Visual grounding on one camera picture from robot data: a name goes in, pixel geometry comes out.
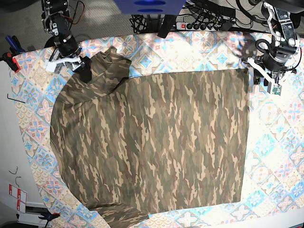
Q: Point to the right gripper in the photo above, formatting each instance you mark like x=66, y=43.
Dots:
x=69, y=47

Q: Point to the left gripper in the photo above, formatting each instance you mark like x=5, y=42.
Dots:
x=270, y=63

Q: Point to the camouflage T-shirt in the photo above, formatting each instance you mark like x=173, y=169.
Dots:
x=131, y=147

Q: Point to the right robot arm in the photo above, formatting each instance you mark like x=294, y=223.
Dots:
x=57, y=22

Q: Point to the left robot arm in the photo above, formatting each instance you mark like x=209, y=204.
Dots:
x=284, y=39

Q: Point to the black round stand base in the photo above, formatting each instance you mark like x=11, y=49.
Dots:
x=50, y=42

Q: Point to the red black table clamp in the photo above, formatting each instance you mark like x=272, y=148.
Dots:
x=11, y=61

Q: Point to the white power strip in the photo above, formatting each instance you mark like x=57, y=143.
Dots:
x=190, y=26

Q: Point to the patterned tile tablecloth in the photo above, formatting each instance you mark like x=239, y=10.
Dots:
x=273, y=185

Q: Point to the red white paper label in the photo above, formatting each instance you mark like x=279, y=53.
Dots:
x=20, y=196

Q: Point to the orange blue bottom clamp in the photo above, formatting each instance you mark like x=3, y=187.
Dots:
x=48, y=216

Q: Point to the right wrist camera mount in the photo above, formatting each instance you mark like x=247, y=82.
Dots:
x=73, y=63

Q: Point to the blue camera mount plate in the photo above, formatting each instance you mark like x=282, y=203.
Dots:
x=171, y=7

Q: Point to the black center post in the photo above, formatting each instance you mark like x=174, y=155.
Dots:
x=167, y=24

